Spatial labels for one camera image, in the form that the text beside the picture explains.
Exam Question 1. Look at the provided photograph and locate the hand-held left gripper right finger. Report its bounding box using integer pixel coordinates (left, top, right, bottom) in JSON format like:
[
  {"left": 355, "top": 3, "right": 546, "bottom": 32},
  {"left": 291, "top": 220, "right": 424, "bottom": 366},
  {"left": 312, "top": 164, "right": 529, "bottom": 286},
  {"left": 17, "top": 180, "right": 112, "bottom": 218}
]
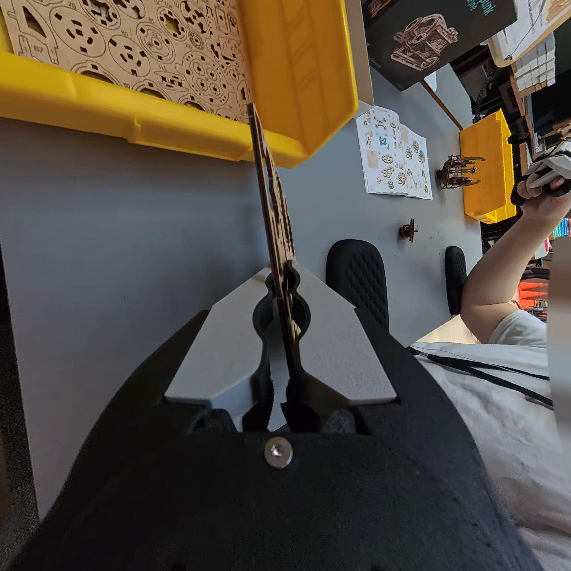
[{"left": 281, "top": 263, "right": 398, "bottom": 432}]

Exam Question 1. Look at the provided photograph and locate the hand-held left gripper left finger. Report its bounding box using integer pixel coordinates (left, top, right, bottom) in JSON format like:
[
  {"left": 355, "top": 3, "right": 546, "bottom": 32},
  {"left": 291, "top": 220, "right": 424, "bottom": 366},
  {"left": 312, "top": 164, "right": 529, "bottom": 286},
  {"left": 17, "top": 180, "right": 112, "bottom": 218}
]
[{"left": 164, "top": 268, "right": 274, "bottom": 432}]

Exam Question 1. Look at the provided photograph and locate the laser-cut plywood sheet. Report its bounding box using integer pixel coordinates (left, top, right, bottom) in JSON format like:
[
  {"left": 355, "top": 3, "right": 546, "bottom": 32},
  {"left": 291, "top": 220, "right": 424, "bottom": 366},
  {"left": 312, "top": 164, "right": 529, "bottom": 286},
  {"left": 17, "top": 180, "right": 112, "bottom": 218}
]
[
  {"left": 247, "top": 103, "right": 309, "bottom": 381},
  {"left": 0, "top": 0, "right": 253, "bottom": 123}
]

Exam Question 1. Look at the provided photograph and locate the yellow plastic bin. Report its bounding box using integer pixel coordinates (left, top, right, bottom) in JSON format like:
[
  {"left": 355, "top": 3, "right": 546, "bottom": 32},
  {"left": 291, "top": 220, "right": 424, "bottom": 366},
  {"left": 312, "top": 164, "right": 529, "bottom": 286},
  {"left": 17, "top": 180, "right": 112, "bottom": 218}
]
[
  {"left": 459, "top": 108, "right": 517, "bottom": 224},
  {"left": 0, "top": 0, "right": 359, "bottom": 169}
]

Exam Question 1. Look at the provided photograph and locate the person's right forearm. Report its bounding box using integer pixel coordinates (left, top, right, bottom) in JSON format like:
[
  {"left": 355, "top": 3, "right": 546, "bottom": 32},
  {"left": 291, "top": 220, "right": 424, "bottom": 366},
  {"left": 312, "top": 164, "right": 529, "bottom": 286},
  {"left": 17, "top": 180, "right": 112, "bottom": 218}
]
[{"left": 459, "top": 210, "right": 571, "bottom": 345}]

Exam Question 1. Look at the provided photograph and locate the adjoining grey desk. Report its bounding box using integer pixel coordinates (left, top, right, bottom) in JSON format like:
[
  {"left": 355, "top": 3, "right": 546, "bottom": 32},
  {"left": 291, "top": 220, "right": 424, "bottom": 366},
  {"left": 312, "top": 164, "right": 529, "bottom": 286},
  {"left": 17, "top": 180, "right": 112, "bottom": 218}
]
[{"left": 419, "top": 62, "right": 474, "bottom": 131}]

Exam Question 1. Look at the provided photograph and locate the person's right hand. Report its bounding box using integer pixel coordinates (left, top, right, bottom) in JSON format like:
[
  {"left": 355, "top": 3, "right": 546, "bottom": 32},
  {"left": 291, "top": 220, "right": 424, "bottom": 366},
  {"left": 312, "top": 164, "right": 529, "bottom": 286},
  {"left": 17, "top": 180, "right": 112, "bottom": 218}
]
[{"left": 517, "top": 175, "right": 571, "bottom": 225}]

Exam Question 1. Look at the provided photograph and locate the black quilted pad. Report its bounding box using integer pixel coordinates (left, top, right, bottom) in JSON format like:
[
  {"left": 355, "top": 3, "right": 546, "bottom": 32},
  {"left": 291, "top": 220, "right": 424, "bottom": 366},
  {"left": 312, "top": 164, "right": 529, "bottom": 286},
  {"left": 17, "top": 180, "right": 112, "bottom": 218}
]
[
  {"left": 326, "top": 239, "right": 390, "bottom": 333},
  {"left": 445, "top": 246, "right": 468, "bottom": 316}
]

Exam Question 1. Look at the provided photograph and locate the wooden model assembly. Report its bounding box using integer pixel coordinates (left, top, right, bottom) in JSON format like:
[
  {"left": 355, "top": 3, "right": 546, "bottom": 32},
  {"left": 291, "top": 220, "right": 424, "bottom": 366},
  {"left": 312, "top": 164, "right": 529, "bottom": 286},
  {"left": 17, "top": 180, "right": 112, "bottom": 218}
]
[{"left": 436, "top": 154, "right": 486, "bottom": 190}]

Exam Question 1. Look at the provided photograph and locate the stack of white boxes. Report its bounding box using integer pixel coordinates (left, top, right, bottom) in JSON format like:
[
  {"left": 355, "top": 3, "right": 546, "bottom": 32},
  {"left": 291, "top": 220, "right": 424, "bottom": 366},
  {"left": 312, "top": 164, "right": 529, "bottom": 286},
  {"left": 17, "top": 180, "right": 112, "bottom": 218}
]
[{"left": 514, "top": 42, "right": 557, "bottom": 94}]

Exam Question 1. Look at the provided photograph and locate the instruction sheet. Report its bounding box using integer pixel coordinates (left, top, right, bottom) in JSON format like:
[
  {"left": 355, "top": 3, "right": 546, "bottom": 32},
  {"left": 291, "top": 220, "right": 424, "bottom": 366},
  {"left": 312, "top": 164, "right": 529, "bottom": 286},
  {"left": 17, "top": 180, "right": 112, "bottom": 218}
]
[{"left": 499, "top": 0, "right": 568, "bottom": 62}]

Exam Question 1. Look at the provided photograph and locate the black kit box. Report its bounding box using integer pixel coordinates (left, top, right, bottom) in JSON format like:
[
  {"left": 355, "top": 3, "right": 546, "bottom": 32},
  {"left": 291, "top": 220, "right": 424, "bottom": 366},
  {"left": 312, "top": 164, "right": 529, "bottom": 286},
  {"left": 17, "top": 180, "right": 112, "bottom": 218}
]
[{"left": 360, "top": 0, "right": 519, "bottom": 92}]

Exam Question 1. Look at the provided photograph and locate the person's white shirt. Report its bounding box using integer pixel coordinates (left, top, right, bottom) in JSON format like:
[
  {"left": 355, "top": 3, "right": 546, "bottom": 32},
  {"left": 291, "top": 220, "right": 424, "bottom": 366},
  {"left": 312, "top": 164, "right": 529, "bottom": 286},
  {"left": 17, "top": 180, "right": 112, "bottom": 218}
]
[{"left": 408, "top": 310, "right": 571, "bottom": 571}]

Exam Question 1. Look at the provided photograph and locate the instruction booklet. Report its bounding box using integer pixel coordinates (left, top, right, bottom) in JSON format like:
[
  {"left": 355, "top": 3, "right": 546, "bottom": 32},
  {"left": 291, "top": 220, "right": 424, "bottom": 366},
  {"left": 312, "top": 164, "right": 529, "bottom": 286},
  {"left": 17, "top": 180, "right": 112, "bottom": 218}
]
[{"left": 356, "top": 106, "right": 433, "bottom": 200}]

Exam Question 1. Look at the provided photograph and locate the black lanyard strap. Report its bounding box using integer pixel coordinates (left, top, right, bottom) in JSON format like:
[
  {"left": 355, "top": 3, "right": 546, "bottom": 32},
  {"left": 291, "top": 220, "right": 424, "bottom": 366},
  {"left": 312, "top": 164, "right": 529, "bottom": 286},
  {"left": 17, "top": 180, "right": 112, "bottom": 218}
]
[{"left": 408, "top": 346, "right": 555, "bottom": 409}]

